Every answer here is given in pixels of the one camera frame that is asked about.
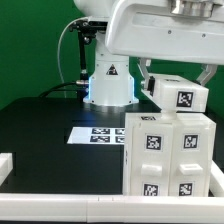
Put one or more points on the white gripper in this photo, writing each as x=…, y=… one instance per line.
x=159, y=29

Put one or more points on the small white tagged box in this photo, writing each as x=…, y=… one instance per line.
x=175, y=93

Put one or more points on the white door panel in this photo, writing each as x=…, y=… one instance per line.
x=191, y=159
x=151, y=154

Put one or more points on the white cabinet body box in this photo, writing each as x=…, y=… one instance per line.
x=132, y=120

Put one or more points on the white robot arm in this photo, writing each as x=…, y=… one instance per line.
x=111, y=84

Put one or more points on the white base tag sheet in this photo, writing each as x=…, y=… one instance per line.
x=97, y=135

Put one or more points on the black camera on stand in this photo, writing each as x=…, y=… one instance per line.
x=87, y=30

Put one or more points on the white right fence rail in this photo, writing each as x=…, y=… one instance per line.
x=216, y=181

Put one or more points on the white fence rail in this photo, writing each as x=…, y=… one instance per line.
x=216, y=181
x=119, y=209
x=6, y=166

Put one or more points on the white left fence rail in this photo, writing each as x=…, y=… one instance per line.
x=6, y=166

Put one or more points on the white front fence rail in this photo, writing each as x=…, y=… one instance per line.
x=119, y=209

